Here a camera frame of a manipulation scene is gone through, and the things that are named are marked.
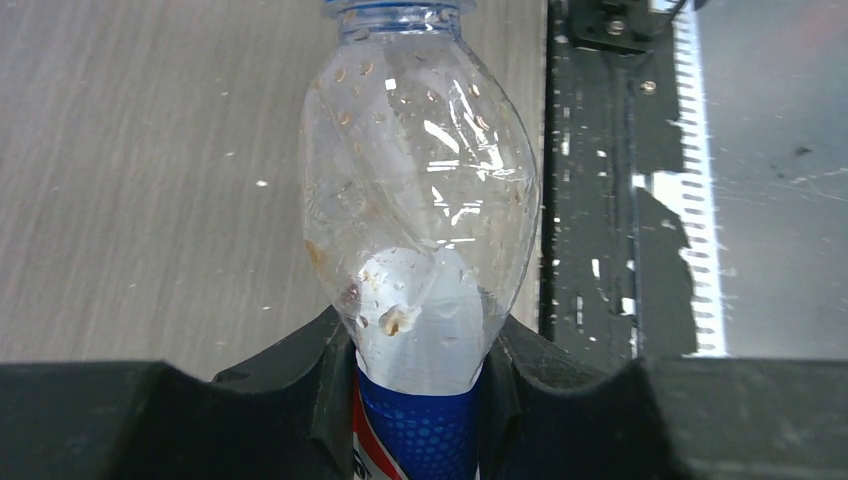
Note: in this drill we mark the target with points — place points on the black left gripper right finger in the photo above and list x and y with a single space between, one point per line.
547 415

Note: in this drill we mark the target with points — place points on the slotted aluminium rail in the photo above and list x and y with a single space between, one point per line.
696 185

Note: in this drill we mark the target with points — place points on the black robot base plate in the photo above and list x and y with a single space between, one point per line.
613 283

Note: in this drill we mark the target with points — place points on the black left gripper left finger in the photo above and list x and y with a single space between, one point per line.
285 413

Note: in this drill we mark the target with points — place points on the clear bottle blue label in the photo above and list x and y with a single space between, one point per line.
420 199

